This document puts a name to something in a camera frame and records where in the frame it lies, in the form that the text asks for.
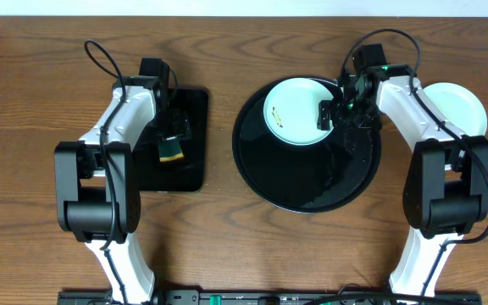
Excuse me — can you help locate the green yellow sponge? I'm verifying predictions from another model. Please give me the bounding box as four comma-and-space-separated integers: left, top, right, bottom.
158, 140, 184, 163

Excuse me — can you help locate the light blue plate top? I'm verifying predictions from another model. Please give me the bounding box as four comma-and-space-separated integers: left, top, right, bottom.
263, 78, 333, 146

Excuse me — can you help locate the light blue plate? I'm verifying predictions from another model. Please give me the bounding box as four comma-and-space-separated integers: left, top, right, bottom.
424, 82, 488, 136
263, 78, 333, 146

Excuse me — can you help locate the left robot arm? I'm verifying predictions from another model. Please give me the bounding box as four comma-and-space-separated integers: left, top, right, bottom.
54, 75, 185, 304

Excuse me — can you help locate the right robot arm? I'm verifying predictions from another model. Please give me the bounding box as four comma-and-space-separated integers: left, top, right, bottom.
330, 64, 488, 297

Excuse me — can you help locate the black rectangular tray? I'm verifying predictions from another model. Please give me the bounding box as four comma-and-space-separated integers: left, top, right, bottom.
132, 88, 208, 192

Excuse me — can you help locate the round black tray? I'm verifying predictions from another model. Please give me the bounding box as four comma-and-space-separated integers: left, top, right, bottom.
232, 79, 381, 214

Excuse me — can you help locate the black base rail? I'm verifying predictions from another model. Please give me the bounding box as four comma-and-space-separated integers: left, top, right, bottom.
56, 289, 482, 305

